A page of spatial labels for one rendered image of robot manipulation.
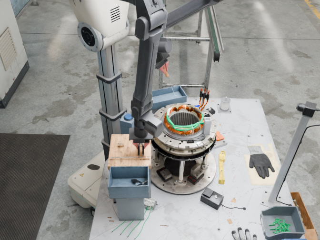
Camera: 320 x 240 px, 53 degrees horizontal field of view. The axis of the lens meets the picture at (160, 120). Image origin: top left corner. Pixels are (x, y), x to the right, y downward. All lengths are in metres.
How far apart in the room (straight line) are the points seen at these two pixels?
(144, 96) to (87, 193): 1.30
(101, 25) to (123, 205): 0.81
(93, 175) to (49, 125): 1.04
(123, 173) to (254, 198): 0.68
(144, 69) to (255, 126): 1.14
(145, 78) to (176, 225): 0.75
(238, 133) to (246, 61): 2.33
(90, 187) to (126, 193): 1.02
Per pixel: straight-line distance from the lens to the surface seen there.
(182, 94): 1.85
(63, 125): 3.30
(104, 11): 1.51
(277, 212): 1.70
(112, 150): 1.50
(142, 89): 1.19
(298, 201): 2.64
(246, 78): 3.95
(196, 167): 1.68
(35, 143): 3.18
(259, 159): 1.89
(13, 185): 2.91
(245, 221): 1.66
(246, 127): 2.09
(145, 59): 1.10
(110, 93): 1.79
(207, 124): 1.48
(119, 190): 1.39
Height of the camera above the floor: 2.16
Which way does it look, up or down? 42 degrees down
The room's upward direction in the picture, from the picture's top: 1 degrees clockwise
